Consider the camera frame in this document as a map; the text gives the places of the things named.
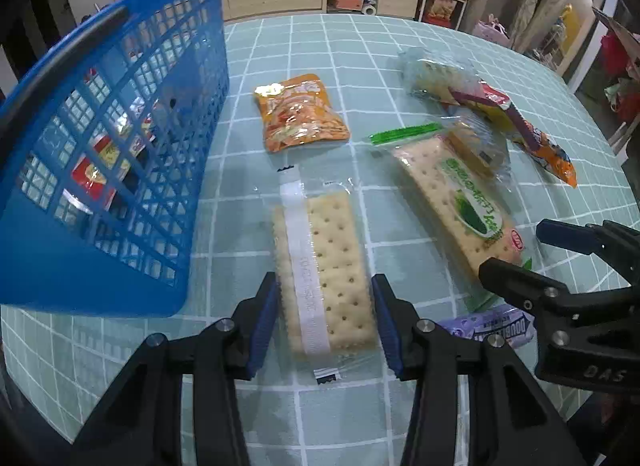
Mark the orange printed snack packet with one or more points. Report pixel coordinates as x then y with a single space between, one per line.
550 155

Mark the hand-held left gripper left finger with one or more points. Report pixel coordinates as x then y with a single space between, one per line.
265 327

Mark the small clear biscuit packet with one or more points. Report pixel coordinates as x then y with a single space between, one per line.
472 148

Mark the green label cracker packet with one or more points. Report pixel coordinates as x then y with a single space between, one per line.
450 185

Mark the blue plastic mesh basket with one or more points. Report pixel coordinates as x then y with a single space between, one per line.
100 276

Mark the purple chewing gum pack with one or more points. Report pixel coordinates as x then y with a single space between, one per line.
490 328

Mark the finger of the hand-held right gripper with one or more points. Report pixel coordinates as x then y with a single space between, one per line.
555 233
520 286

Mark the orange box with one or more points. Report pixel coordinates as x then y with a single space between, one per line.
349 2

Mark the purple foil snack packet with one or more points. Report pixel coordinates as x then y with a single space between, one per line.
517 123

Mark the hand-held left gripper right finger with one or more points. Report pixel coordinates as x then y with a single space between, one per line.
385 327

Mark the clear cracker packet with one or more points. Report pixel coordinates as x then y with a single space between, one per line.
340 266
435 74

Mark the crumpled clear cracker packet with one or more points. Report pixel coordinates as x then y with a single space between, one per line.
435 74

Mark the white paper roll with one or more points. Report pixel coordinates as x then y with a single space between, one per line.
370 9

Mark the red yellow snack packet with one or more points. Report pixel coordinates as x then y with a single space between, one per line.
97 170

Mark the orange snack bag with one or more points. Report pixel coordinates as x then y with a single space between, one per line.
442 4

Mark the pink bag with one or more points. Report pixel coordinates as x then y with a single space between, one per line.
492 30

